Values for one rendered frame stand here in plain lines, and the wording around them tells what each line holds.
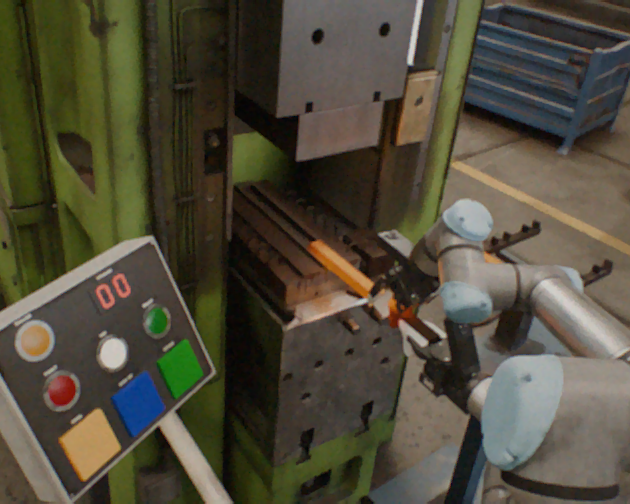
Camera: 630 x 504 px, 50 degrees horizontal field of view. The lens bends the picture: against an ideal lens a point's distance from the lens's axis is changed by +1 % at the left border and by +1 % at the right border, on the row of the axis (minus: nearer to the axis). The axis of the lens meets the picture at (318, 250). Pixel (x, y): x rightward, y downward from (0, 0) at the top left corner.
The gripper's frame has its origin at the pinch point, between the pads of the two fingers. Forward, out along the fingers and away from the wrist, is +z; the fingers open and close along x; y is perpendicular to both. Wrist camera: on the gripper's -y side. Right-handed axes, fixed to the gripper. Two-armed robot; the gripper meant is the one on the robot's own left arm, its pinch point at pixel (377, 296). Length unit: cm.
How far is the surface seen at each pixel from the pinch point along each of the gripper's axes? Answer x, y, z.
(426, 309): 111, -21, 129
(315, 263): -2.9, -15.0, 10.8
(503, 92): 308, -159, 178
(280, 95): -16.4, -33.3, -27.0
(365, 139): 4.6, -27.3, -16.4
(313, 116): -8.8, -30.8, -22.5
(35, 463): -70, 7, -4
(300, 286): -8.4, -11.3, 12.0
